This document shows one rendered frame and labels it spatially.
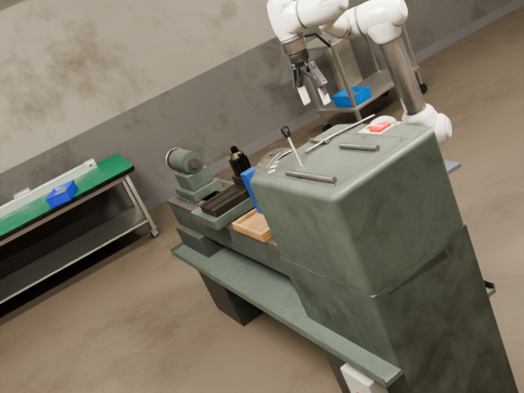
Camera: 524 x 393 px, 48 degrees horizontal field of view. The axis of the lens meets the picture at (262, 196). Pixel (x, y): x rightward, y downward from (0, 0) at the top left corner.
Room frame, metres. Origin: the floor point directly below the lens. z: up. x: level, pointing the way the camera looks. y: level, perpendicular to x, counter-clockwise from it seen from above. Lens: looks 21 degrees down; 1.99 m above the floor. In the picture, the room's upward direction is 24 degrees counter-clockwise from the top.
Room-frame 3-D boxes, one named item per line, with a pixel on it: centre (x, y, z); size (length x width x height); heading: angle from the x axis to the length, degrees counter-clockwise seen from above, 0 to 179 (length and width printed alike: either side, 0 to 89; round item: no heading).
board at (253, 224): (2.63, -0.03, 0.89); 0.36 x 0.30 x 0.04; 113
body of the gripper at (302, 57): (2.21, -0.34, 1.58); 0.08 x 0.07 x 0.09; 23
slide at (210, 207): (2.96, 0.09, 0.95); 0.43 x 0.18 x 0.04; 113
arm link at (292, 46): (2.21, -0.34, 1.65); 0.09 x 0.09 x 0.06
